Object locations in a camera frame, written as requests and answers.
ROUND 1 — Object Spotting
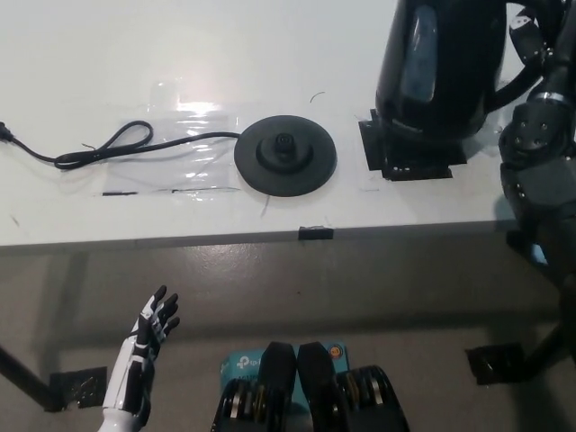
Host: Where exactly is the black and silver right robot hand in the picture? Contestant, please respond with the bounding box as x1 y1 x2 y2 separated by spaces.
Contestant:
508 0 576 104

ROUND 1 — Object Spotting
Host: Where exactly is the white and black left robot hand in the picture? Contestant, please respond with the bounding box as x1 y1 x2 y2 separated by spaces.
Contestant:
102 284 182 418

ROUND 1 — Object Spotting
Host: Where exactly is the black electric kettle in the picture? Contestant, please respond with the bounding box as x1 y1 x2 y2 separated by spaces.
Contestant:
374 0 548 141

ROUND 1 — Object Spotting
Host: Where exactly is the black round kettle base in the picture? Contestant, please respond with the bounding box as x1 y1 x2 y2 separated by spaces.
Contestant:
233 114 339 198

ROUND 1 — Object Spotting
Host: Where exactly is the teal router box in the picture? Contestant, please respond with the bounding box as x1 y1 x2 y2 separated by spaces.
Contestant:
220 341 350 418

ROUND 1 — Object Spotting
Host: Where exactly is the black table leg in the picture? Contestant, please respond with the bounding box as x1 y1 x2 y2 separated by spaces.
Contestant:
524 278 576 384
0 344 54 413

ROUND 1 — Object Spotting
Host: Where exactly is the black tape square marker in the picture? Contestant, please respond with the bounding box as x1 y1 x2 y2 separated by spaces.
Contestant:
358 109 469 183

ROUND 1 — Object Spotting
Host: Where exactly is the clear plastic tape sheet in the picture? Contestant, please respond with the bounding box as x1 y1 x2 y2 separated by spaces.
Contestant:
92 80 243 198

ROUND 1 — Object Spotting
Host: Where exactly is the small black tape strip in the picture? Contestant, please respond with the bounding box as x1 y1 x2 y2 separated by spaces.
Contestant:
298 226 335 241

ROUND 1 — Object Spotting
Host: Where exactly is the black power cord with plug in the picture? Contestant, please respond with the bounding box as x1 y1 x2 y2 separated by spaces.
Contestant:
0 120 243 171

